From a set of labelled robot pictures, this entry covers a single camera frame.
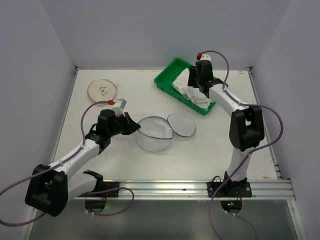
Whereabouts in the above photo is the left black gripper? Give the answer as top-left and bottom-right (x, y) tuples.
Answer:
(107, 111), (140, 137)

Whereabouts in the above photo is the white bra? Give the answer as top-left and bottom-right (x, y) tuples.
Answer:
(172, 68), (190, 95)
(185, 86), (214, 110)

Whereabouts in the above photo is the white mesh laundry bag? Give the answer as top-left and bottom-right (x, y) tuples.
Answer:
(136, 112), (196, 153)

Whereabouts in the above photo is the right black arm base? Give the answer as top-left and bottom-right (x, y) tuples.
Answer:
(206, 172), (253, 214)

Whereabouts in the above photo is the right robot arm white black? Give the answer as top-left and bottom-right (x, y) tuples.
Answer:
(188, 59), (265, 198)

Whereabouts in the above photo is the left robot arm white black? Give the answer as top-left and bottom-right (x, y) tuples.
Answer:
(24, 109), (141, 217)

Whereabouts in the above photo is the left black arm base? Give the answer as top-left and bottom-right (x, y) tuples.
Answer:
(82, 170), (120, 213)

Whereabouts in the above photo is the round beige zipped laundry bag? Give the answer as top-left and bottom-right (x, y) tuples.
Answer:
(87, 79), (118, 102)

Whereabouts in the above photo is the green plastic tray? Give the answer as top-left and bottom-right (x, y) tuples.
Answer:
(154, 57), (216, 116)

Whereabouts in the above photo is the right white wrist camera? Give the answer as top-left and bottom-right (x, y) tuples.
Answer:
(199, 53), (212, 63)

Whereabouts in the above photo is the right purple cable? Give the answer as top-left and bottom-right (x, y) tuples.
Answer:
(196, 49), (285, 240)

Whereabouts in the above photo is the purple cable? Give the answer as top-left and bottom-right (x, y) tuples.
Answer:
(0, 99), (135, 227)
(196, 49), (285, 240)

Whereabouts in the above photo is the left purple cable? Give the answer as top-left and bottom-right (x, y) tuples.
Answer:
(0, 99), (135, 227)

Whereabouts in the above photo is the aluminium mounting rail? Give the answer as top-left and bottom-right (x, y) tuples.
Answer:
(74, 178), (297, 200)

